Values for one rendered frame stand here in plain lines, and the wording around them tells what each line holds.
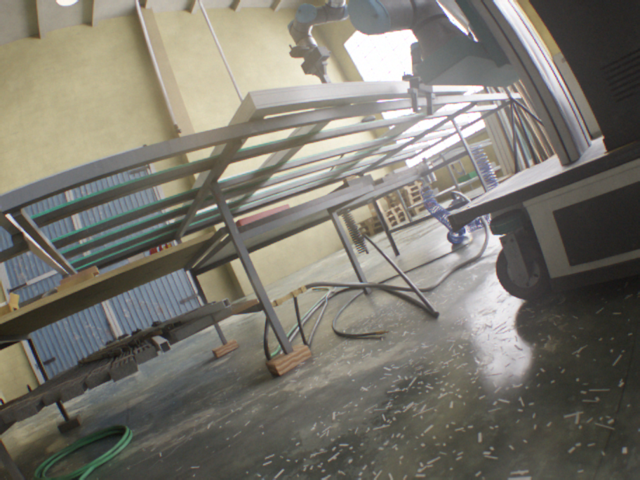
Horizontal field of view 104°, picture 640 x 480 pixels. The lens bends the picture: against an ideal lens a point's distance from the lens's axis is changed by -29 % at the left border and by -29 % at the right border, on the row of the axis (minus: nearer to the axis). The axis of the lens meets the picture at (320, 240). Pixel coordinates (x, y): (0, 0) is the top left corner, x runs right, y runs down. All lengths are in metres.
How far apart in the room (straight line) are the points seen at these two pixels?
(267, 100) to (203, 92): 8.38
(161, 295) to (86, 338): 1.83
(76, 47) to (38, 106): 1.99
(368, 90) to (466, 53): 0.68
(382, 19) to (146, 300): 6.98
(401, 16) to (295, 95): 0.49
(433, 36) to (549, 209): 0.52
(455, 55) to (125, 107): 8.46
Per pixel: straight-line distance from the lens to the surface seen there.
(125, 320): 7.41
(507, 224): 0.97
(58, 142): 8.66
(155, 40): 9.92
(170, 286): 7.48
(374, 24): 0.93
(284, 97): 1.22
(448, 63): 0.93
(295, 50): 1.41
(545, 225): 0.87
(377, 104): 1.56
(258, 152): 1.43
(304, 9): 1.41
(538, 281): 1.04
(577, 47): 0.89
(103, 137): 8.58
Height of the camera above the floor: 0.40
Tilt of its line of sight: level
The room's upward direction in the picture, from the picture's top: 24 degrees counter-clockwise
